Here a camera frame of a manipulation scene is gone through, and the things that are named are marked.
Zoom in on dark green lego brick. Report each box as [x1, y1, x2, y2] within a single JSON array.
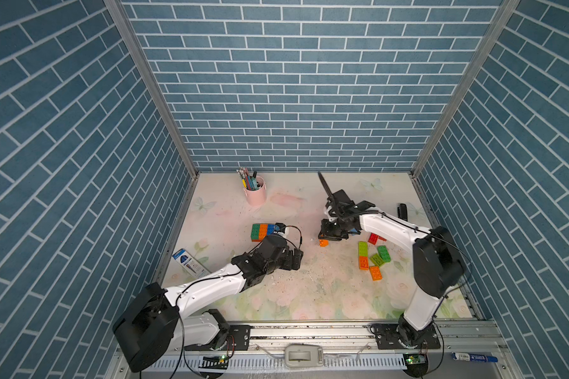
[[251, 224, 261, 242]]

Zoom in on orange lego brick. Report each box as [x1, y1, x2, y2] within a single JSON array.
[[258, 224, 268, 240], [358, 256, 369, 270], [369, 266, 382, 281]]

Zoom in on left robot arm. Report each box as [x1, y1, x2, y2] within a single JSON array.
[[112, 224, 303, 373]]

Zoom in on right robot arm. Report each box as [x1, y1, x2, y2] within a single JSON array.
[[318, 173, 467, 348]]

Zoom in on lime lego brick lower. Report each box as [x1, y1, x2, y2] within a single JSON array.
[[358, 242, 368, 257]]

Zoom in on green lego brick right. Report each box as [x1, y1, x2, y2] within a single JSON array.
[[377, 245, 391, 263]]

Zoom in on lime tilted lego brick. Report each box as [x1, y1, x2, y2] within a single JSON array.
[[370, 254, 385, 267]]

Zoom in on orange lego brick bottom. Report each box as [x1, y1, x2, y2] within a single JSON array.
[[369, 266, 382, 281]]

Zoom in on pink pen cup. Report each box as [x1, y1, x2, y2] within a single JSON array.
[[244, 176, 267, 207]]

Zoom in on black small box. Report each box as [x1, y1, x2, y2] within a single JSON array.
[[397, 203, 409, 221]]

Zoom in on blue white card box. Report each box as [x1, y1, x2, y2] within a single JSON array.
[[172, 249, 210, 279]]

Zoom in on grey handheld device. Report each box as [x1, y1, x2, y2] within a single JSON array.
[[284, 344, 324, 369]]

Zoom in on blue marker pen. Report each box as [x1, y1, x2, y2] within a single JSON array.
[[451, 352, 499, 363]]

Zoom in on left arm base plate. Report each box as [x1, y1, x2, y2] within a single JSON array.
[[208, 325, 252, 352]]

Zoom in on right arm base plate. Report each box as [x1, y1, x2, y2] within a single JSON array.
[[369, 323, 441, 350]]

